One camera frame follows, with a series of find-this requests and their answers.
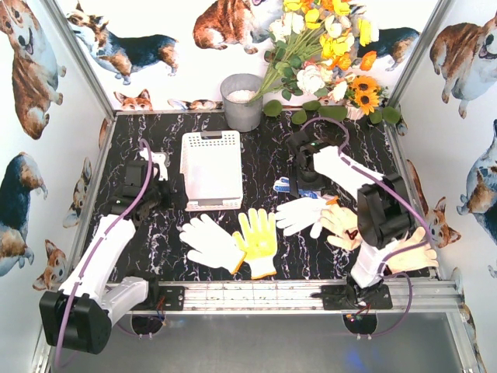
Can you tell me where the blue dotted work glove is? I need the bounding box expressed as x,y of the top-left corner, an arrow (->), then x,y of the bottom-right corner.
273,176 -> 323,199

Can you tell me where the white knit glove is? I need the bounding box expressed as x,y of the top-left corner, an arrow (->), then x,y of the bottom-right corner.
275,195 -> 337,239

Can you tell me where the yellow dotted work glove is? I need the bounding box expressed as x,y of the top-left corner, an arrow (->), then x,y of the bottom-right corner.
232,208 -> 278,280

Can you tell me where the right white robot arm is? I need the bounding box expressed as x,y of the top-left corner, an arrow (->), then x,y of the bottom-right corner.
286,131 -> 415,288

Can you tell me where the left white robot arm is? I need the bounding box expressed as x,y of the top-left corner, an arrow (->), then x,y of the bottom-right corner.
39,161 -> 188,354

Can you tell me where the white plastic storage basket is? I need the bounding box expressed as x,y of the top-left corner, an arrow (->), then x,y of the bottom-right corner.
179,131 -> 243,211

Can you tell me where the white glove orange cuff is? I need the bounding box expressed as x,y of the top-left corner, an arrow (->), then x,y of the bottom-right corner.
179,214 -> 246,274

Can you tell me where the sunflower pot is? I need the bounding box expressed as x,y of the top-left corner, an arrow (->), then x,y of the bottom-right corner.
344,75 -> 388,120

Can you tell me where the grey metal bucket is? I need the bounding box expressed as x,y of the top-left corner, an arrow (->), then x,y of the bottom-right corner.
220,73 -> 262,132

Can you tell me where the artificial flower bouquet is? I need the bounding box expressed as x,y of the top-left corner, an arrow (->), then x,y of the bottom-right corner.
257,1 -> 380,103

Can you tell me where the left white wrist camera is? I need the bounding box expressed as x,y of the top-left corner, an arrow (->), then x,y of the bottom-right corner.
139,149 -> 169,181

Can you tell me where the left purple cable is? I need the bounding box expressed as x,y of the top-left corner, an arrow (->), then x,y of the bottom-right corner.
54,138 -> 152,368

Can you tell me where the purple cable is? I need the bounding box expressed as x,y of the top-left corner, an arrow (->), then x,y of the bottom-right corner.
301,116 -> 434,339
54,138 -> 152,368

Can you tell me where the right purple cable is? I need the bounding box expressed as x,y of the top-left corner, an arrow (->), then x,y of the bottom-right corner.
301,116 -> 434,339

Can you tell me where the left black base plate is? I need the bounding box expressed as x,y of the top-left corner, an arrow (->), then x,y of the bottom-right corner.
145,286 -> 186,312

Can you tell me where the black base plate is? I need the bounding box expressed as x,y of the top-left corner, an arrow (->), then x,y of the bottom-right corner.
311,284 -> 393,310
145,286 -> 186,312

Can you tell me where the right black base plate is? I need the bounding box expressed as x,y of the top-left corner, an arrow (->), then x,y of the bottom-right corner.
311,284 -> 393,310

